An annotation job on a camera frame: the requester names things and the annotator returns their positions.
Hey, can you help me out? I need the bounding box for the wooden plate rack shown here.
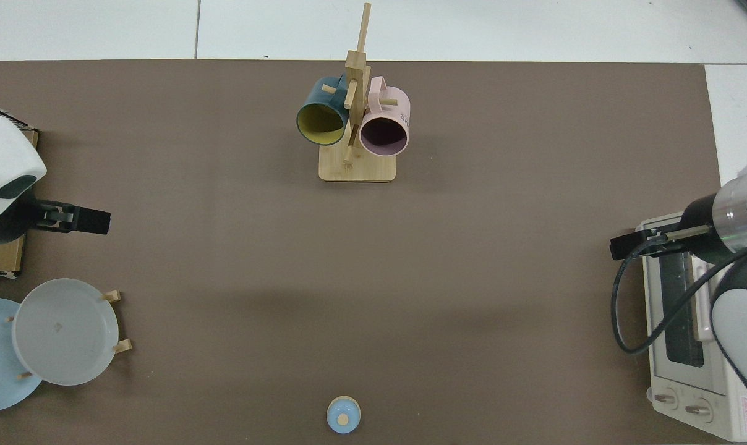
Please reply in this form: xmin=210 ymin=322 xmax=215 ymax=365
xmin=2 ymin=289 xmax=133 ymax=379

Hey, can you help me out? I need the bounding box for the grey plate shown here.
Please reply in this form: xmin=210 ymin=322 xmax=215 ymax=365
xmin=12 ymin=278 xmax=119 ymax=387

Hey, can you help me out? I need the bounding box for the pale toaster oven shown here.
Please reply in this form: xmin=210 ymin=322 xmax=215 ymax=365
xmin=635 ymin=213 xmax=747 ymax=443

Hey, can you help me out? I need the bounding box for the dark teal cup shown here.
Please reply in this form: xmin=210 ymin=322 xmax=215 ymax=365
xmin=296 ymin=75 xmax=351 ymax=146

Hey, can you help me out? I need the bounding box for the wooden cup stand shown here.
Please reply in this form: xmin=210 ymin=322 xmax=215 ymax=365
xmin=318 ymin=2 xmax=397 ymax=182

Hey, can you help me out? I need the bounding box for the brown table cloth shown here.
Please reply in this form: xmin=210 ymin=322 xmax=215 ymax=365
xmin=0 ymin=59 xmax=724 ymax=445

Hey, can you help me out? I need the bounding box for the small blue round thing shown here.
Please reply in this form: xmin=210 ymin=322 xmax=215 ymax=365
xmin=326 ymin=396 xmax=362 ymax=434

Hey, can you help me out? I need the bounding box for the pink cup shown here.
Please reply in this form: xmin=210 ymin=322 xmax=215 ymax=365
xmin=359 ymin=76 xmax=411 ymax=157

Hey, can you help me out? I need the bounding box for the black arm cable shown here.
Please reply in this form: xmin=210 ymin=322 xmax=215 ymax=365
xmin=610 ymin=226 xmax=747 ymax=354

